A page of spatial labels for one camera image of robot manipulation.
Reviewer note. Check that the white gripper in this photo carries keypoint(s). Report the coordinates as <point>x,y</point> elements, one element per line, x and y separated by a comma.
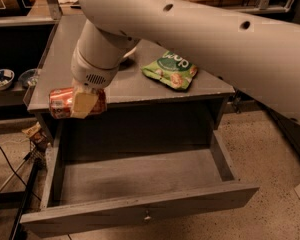
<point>90,73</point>

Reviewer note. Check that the red coke can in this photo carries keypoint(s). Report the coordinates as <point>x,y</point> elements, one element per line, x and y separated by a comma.
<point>60,102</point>

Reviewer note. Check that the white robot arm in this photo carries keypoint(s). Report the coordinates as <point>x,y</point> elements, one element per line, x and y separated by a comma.
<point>256,55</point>

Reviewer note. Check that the grey open top drawer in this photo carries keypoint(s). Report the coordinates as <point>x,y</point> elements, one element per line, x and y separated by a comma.
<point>107,173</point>

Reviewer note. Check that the metal drawer knob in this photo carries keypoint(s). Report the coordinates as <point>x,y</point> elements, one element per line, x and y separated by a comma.
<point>147,216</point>

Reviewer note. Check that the dark grey bowl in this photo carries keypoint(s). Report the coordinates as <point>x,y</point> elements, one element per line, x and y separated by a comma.
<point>29,78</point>

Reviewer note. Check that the grey cabinet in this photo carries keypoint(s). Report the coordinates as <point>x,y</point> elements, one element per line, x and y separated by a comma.
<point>129,87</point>

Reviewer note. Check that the brown snack bag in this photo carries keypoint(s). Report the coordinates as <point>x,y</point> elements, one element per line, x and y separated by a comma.
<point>37,136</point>

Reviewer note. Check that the white paper bowl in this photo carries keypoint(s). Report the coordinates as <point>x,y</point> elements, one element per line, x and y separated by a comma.
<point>128,54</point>

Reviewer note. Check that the black tripod stand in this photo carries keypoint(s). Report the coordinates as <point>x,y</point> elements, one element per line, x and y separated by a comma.
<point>21,200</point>

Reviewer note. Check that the blue white bowl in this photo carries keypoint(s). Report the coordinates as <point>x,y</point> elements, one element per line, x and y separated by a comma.
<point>6,78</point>

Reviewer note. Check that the green chip bag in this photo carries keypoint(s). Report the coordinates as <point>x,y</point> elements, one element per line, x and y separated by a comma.
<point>171,70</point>

